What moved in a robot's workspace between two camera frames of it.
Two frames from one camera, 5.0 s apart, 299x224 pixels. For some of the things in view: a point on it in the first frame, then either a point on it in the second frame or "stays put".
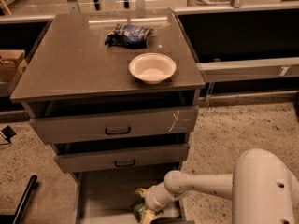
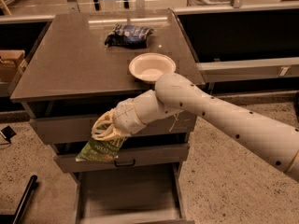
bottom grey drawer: (106, 196) stays put
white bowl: (152, 67) stays put
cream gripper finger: (142, 191) -> (107, 118)
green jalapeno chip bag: (139, 208) -> (100, 150)
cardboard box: (9, 62) stays put
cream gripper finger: (148, 217) -> (108, 134)
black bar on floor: (13, 218) stays put
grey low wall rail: (247, 69) stays put
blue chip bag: (128, 35) stays put
